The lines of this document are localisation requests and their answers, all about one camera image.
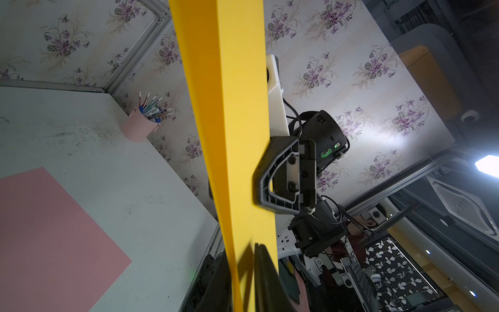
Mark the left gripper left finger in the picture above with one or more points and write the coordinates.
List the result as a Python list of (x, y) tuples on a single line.
[(217, 296)]

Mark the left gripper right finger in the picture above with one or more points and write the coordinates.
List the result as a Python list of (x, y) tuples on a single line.
[(269, 292)]

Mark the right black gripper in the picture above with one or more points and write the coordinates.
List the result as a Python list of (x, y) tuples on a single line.
[(270, 180)]

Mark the yellow rectangular paper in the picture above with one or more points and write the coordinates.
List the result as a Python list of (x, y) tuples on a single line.
[(222, 45)]

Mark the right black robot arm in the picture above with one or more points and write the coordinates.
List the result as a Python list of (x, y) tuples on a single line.
[(292, 174)]

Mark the pink rectangular paper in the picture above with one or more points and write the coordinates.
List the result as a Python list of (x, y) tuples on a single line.
[(54, 256)]

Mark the pens in cup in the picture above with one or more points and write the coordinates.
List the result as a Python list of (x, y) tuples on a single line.
[(159, 108)]

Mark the pink pen cup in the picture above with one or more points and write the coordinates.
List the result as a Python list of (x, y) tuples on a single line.
[(137, 127)]

